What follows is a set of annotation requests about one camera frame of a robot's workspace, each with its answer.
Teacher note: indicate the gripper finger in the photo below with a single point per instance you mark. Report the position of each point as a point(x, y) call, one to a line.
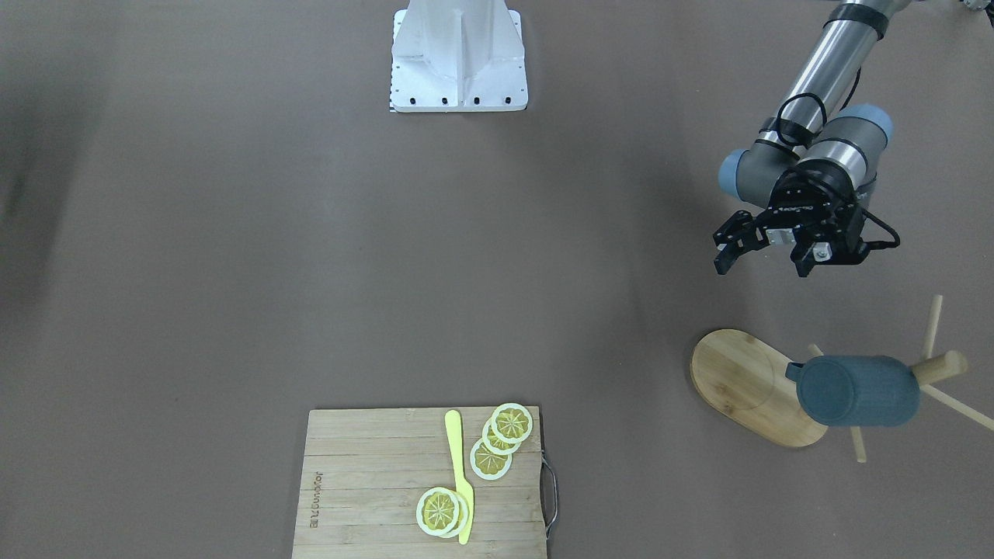
point(738, 235)
point(811, 248)

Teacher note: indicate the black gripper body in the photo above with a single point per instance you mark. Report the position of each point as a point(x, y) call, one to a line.
point(800, 199)

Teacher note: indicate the blue-grey mug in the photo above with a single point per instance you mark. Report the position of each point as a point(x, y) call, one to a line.
point(856, 390)

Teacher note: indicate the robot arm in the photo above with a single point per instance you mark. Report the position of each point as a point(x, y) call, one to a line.
point(817, 124)

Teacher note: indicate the wooden cup rack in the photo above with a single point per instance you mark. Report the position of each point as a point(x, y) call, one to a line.
point(744, 379)

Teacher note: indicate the lemon slice top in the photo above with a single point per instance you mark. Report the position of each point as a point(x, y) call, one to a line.
point(512, 423)

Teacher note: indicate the lemon slice middle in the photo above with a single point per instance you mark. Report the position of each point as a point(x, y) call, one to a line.
point(496, 445)

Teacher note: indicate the yellow plastic knife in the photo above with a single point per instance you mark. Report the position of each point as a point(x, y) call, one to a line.
point(455, 439)

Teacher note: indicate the lemon slice under pair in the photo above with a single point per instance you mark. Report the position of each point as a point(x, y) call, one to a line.
point(464, 511)

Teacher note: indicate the bamboo cutting board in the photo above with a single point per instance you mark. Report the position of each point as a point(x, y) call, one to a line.
point(364, 470)

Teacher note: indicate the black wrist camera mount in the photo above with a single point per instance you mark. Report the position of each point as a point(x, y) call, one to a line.
point(842, 235)

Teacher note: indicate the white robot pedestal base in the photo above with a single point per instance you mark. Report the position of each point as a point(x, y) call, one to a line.
point(458, 57)

